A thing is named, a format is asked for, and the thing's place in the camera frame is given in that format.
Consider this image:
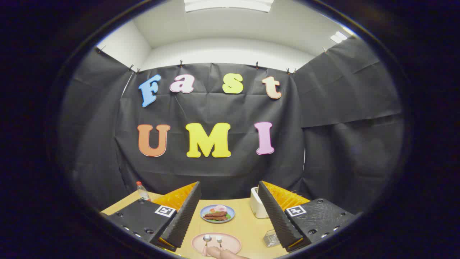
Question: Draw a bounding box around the cream toaster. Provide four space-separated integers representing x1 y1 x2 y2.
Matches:
250 187 269 219

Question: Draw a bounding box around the long ceiling light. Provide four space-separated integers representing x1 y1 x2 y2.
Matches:
184 0 274 13

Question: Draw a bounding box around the black backdrop cloth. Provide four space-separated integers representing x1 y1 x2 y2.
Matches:
59 36 405 216

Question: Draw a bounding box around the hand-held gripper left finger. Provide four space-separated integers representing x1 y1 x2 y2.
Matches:
102 181 202 252

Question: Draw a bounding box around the blue plate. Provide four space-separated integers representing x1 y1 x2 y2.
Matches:
200 204 235 224

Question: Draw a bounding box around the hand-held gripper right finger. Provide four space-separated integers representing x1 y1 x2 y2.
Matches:
257 181 356 253

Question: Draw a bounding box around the green lettuce leaf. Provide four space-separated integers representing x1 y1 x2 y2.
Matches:
201 212 233 222

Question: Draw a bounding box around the metal wire basket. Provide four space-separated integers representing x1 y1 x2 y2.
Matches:
263 230 281 247

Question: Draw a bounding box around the pink plate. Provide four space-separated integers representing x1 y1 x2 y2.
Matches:
191 233 242 256

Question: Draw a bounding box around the clear water bottle red label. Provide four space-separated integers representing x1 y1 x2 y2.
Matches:
136 181 151 202

